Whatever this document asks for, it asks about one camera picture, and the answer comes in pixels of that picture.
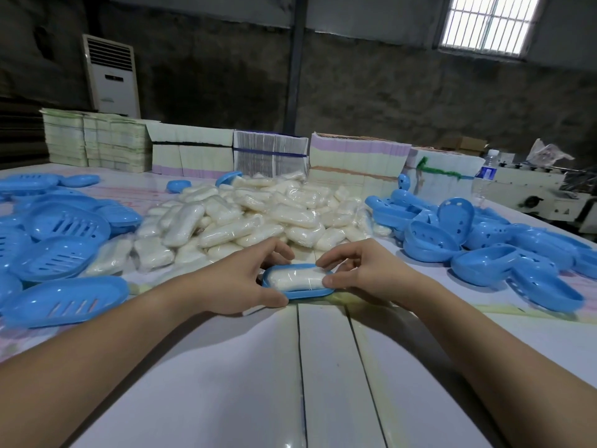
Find person's right hand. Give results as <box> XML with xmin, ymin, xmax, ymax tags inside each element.
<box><xmin>315</xmin><ymin>238</ymin><xmax>430</xmax><ymax>309</ymax></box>

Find person's left hand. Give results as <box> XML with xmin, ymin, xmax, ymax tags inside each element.
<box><xmin>186</xmin><ymin>237</ymin><xmax>295</xmax><ymax>318</ymax></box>

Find blue slotted plastic base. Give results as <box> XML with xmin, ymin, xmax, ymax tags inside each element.
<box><xmin>261</xmin><ymin>263</ymin><xmax>336</xmax><ymax>302</ymax></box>

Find pile of white soaps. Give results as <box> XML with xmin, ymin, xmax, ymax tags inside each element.
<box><xmin>83</xmin><ymin>171</ymin><xmax>395</xmax><ymax>281</ymax></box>

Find pile of blue plastic lids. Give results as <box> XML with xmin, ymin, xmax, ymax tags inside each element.
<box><xmin>364</xmin><ymin>189</ymin><xmax>597</xmax><ymax>314</ymax></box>

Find pile of blue slotted lids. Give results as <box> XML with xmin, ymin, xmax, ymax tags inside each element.
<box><xmin>0</xmin><ymin>174</ymin><xmax>143</xmax><ymax>330</ymax></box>

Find person's right forearm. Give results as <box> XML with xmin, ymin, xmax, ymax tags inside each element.
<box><xmin>405</xmin><ymin>279</ymin><xmax>597</xmax><ymax>448</ymax></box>

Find person's left forearm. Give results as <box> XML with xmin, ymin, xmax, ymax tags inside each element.
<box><xmin>0</xmin><ymin>284</ymin><xmax>215</xmax><ymax>448</ymax></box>

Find white sheet stack, green mark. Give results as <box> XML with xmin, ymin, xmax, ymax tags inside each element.
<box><xmin>404</xmin><ymin>146</ymin><xmax>486</xmax><ymax>197</ymax></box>

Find white carton stack, pink stripe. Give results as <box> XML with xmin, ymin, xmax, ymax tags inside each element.
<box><xmin>309</xmin><ymin>131</ymin><xmax>414</xmax><ymax>185</ymax></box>

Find row of stacked flat cartons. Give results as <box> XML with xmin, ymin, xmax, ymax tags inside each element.
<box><xmin>146</xmin><ymin>121</ymin><xmax>236</xmax><ymax>179</ymax></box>

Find silver sheet bundle, blue band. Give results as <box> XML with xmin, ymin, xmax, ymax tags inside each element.
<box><xmin>232</xmin><ymin>130</ymin><xmax>310</xmax><ymax>179</ymax></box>

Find clear water bottle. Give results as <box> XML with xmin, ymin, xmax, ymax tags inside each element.
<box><xmin>471</xmin><ymin>149</ymin><xmax>501</xmax><ymax>206</ymax></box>

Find brown cardboard box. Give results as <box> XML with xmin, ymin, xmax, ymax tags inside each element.
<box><xmin>438</xmin><ymin>134</ymin><xmax>488</xmax><ymax>157</ymax></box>

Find white workshop machine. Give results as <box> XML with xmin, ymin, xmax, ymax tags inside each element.
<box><xmin>484</xmin><ymin>156</ymin><xmax>597</xmax><ymax>229</ymax></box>

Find stack of greenish paper sheets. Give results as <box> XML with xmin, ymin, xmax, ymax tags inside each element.
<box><xmin>39</xmin><ymin>108</ymin><xmax>155</xmax><ymax>174</ymax></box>

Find white plastic bag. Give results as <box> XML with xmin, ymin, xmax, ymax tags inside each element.
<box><xmin>527</xmin><ymin>138</ymin><xmax>575</xmax><ymax>167</ymax></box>

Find dark metal pillar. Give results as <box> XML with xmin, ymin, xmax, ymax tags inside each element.
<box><xmin>283</xmin><ymin>0</ymin><xmax>307</xmax><ymax>135</ymax></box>

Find white standing air conditioner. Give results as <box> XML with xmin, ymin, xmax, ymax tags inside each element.
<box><xmin>81</xmin><ymin>34</ymin><xmax>142</xmax><ymax>118</ymax></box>

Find barred window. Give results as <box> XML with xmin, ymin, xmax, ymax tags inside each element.
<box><xmin>438</xmin><ymin>0</ymin><xmax>544</xmax><ymax>59</ymax></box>

